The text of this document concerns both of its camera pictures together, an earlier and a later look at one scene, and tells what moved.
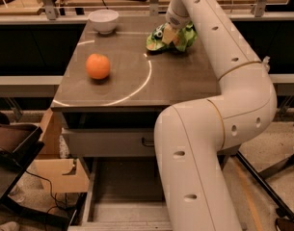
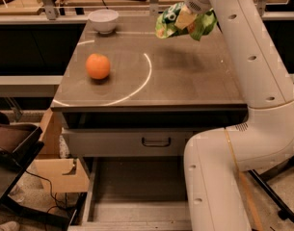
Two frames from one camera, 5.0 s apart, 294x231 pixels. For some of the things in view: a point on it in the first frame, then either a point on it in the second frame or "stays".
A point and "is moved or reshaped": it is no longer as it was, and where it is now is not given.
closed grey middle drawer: [110, 141] stays
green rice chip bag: [184, 38] is moved or reshaped
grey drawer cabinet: [112, 92] stays
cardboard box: [49, 168] stays
